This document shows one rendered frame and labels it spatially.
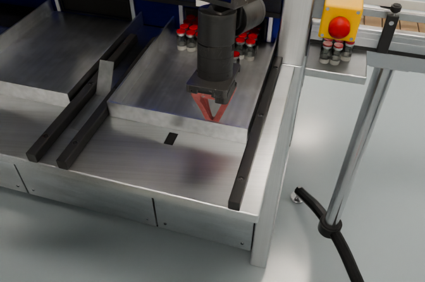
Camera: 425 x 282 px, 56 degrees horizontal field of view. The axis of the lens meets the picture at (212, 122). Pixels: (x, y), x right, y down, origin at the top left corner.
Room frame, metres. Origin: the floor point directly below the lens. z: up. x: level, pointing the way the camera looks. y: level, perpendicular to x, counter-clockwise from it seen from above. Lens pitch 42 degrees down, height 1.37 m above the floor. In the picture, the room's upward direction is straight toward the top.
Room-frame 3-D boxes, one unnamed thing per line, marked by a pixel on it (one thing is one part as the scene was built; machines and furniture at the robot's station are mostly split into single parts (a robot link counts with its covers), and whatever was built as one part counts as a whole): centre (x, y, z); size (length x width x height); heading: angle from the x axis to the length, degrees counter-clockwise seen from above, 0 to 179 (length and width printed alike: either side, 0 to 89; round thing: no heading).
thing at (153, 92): (0.69, 0.02, 0.90); 0.34 x 0.26 x 0.04; 164
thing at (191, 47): (0.77, -0.01, 0.91); 0.18 x 0.02 x 0.05; 74
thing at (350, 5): (0.73, -0.25, 1.00); 0.08 x 0.07 x 0.07; 164
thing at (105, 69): (0.59, 0.22, 0.91); 0.14 x 0.03 x 0.06; 164
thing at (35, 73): (0.78, 0.35, 0.90); 0.34 x 0.26 x 0.04; 164
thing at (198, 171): (0.67, 0.20, 0.87); 0.70 x 0.48 x 0.02; 74
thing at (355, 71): (0.76, -0.28, 0.87); 0.14 x 0.13 x 0.02; 164
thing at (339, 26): (0.69, -0.24, 1.00); 0.04 x 0.04 x 0.04; 74
